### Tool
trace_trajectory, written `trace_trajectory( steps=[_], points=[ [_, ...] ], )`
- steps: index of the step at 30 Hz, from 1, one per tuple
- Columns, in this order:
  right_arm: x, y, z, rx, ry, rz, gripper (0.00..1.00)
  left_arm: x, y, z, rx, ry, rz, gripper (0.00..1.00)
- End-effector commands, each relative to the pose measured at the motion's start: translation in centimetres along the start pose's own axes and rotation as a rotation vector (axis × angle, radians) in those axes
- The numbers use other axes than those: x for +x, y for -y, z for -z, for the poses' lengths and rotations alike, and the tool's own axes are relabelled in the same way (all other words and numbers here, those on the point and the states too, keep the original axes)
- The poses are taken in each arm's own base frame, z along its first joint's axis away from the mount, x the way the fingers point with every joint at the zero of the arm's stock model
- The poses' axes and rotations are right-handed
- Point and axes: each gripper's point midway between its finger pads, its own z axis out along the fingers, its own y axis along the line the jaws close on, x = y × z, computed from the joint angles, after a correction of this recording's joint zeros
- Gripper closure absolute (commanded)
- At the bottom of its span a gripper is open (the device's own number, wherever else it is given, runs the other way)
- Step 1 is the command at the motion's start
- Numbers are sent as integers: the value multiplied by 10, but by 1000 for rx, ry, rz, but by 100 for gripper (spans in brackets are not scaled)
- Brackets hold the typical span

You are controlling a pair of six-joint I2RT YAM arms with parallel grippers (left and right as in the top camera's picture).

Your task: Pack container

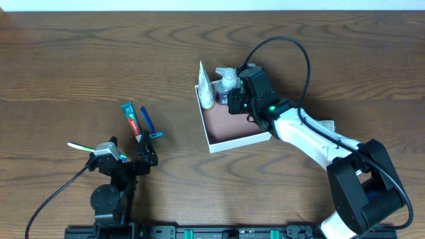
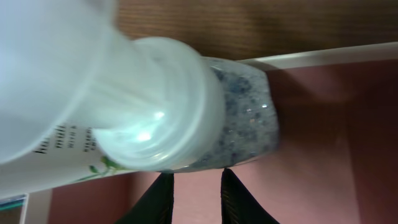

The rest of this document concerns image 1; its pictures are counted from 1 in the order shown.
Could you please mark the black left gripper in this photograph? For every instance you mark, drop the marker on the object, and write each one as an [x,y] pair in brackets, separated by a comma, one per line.
[126,166]

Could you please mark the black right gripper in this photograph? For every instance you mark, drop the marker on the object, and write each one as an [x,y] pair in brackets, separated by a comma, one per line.
[234,101]

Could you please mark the purple hand soap pump bottle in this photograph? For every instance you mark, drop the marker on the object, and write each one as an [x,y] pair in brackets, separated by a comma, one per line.
[228,82]

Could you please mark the white Pantene tube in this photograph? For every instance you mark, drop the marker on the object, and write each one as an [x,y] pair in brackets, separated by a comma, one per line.
[205,89]

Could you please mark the green white soap packet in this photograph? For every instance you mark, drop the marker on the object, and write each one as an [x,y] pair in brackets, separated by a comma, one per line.
[327,125]

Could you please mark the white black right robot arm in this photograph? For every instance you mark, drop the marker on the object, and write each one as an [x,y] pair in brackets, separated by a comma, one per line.
[365,187]

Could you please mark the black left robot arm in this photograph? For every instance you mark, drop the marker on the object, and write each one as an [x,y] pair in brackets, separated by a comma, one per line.
[112,202]

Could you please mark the green white toothbrush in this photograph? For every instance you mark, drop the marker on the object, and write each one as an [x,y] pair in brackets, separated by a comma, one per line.
[89,149]

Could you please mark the blue disposable razor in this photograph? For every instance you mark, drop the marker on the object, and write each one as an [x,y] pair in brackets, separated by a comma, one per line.
[153,133]

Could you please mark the white box pink interior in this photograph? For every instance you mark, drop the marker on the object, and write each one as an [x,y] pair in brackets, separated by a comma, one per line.
[224,131]

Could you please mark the Colgate toothpaste tube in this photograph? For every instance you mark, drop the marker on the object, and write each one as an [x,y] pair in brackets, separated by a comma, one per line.
[129,112]

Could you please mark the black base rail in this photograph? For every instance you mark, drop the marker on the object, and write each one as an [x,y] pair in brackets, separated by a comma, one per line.
[178,232]

